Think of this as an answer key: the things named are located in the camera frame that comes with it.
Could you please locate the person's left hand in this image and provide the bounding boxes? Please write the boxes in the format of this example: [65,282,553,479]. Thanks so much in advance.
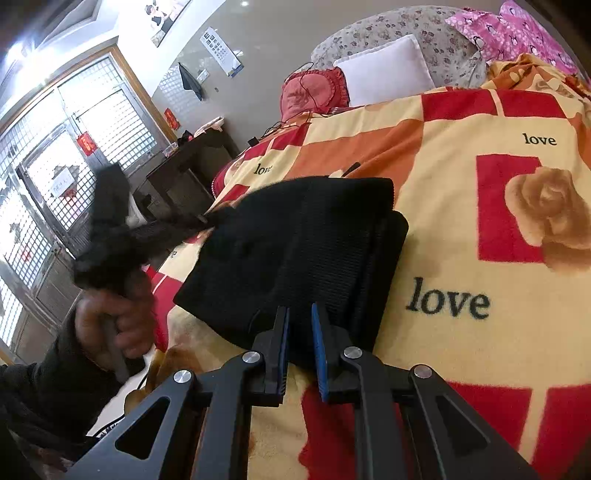
[74,274,158,372]

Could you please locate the person's left forearm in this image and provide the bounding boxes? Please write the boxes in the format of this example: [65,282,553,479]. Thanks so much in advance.
[0,314,153,462]

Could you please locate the pink penguin print blanket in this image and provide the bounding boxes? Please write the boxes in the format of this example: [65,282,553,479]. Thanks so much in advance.
[445,0,585,77]

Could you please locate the dark cloth hanging on wall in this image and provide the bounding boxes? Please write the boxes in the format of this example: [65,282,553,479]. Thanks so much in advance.
[178,62,204,101]

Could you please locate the white pillow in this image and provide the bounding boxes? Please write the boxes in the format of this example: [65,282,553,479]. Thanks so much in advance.
[332,34,437,108]

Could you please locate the pale pink cloth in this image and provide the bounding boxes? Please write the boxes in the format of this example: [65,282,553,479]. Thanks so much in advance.
[194,116,227,137]

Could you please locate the framed wall picture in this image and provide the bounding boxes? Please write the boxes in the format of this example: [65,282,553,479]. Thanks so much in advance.
[143,0,192,47]

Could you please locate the red orange checkered blanket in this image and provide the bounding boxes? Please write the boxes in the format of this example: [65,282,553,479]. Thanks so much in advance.
[83,53,591,480]

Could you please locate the eye chart wall poster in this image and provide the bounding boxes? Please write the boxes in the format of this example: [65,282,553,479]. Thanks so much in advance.
[199,25,244,77]

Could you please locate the thin black cable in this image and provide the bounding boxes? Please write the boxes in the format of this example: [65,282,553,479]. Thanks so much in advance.
[259,74,333,139]

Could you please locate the red round frilled cushion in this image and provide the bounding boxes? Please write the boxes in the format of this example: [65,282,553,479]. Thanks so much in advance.
[279,67,352,125]

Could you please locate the dark wooden desk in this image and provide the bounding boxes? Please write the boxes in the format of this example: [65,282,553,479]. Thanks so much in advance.
[134,131,241,217]

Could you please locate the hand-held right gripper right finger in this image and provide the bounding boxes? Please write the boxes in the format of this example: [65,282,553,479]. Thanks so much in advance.
[310,302,541,480]

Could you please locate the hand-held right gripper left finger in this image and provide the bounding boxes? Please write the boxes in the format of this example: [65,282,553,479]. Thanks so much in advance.
[65,305,293,480]

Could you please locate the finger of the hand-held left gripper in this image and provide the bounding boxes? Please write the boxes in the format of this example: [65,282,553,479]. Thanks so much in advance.
[131,208,236,259]

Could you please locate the metal lattice door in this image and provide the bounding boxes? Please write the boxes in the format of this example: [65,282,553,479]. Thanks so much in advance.
[0,51,158,361]

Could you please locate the black pants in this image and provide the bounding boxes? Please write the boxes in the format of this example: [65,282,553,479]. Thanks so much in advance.
[173,176,410,370]

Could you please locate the grey floral bedding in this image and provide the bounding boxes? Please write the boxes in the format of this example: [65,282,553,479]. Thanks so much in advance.
[310,4,490,88]

